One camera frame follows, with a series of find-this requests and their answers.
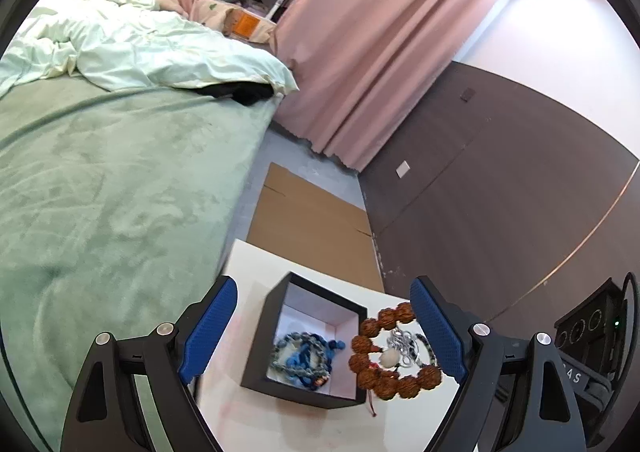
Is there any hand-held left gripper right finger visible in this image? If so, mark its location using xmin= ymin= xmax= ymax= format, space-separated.
xmin=410 ymin=275 xmax=588 ymax=452

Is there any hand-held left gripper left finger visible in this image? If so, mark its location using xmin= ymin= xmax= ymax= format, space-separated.
xmin=60 ymin=276 xmax=238 ymax=452

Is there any black jewelry box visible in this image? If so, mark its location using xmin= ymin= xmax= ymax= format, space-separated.
xmin=242 ymin=271 xmax=369 ymax=408

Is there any brown seed bead bracelet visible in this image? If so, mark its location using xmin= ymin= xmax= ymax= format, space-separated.
xmin=350 ymin=302 xmax=444 ymax=401

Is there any flat cardboard sheet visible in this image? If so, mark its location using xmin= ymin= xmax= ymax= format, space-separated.
xmin=247 ymin=162 xmax=386 ymax=293

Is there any green bed sheet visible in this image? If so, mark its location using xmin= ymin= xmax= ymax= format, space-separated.
xmin=0 ymin=80 xmax=279 ymax=452

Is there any pale green duvet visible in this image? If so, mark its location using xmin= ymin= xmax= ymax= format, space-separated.
xmin=0 ymin=0 xmax=301 ymax=99

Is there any wide pink curtain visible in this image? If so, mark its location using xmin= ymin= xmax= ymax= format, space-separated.
xmin=272 ymin=0 xmax=532 ymax=172

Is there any cardboard box with orange label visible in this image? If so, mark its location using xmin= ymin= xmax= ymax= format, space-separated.
xmin=224 ymin=8 xmax=263 ymax=41

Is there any pink patterned pillow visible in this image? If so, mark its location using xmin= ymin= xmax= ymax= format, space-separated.
xmin=191 ymin=0 xmax=236 ymax=36

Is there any silver chain necklace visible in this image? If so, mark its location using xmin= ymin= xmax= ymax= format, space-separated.
xmin=387 ymin=327 xmax=437 ymax=369

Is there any blue bead bracelet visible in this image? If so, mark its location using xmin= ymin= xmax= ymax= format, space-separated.
xmin=271 ymin=331 xmax=347 ymax=391

